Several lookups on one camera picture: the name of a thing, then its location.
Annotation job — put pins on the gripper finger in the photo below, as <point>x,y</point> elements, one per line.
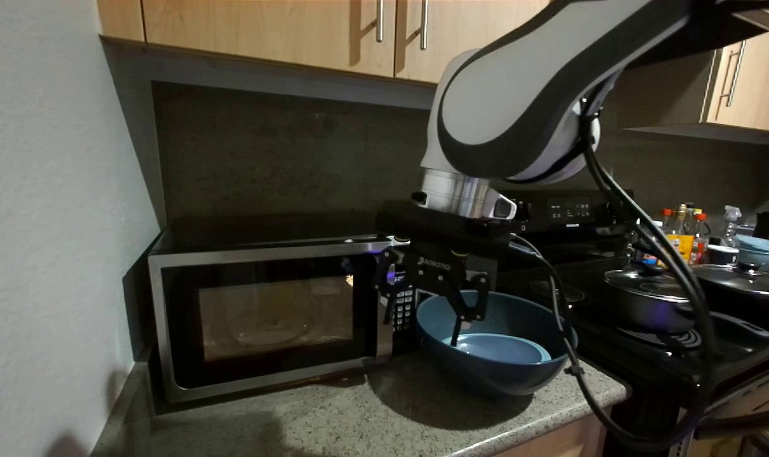
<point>476,295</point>
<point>389,273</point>

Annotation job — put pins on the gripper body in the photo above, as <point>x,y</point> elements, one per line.
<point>445,260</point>

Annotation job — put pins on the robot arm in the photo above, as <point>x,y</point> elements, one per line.
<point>518,95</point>

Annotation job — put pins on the microwave door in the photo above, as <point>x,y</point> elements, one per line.
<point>270,317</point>

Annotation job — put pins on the black and silver microwave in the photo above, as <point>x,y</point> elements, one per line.
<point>264,311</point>

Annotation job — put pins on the small light blue bowl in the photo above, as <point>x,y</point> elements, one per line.
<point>499,349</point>

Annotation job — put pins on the stove burner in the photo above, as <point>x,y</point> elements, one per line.
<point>559,292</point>
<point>660,339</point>

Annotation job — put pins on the large blue bowl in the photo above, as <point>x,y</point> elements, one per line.
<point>505,374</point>

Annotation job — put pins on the glass pot lid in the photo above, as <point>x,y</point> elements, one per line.
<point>644,282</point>

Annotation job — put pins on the black pot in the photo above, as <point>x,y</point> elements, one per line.
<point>644,311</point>

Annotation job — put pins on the wooden drawer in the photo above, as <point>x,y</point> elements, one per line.
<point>562,441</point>

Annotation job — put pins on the black stove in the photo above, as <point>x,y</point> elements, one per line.
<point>644,355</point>

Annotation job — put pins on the row of bottles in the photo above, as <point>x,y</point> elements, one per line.
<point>681,244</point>

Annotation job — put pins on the black pan with glass lid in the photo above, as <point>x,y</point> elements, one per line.
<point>740,282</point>

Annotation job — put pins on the clear spray bottle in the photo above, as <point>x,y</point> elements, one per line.
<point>731,228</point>

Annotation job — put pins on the stack of blue bowls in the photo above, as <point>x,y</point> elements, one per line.
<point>762,254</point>

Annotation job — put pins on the black range hood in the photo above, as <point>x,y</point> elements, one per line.
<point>708,38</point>

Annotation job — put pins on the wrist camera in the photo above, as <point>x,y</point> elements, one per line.
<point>435,225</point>

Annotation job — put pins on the wooden wall cabinets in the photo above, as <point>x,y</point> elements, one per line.
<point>264,32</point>

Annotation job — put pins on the wooden wall cabinet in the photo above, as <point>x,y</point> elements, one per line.
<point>755,89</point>

